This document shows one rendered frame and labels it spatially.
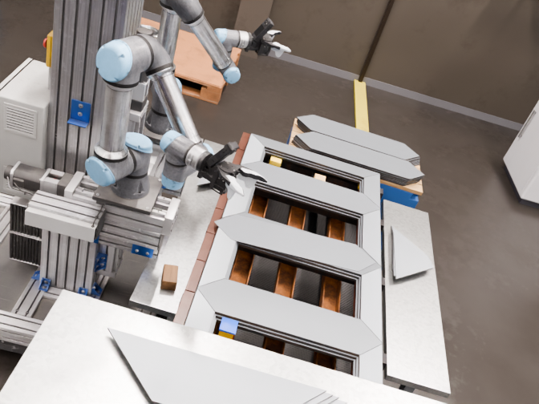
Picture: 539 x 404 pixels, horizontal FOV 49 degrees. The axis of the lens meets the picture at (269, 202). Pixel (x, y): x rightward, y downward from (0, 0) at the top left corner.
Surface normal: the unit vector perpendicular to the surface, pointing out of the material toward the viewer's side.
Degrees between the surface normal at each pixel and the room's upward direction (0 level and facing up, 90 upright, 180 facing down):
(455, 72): 90
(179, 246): 0
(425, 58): 90
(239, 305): 0
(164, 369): 0
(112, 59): 82
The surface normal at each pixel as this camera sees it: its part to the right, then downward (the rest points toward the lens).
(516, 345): 0.26, -0.77
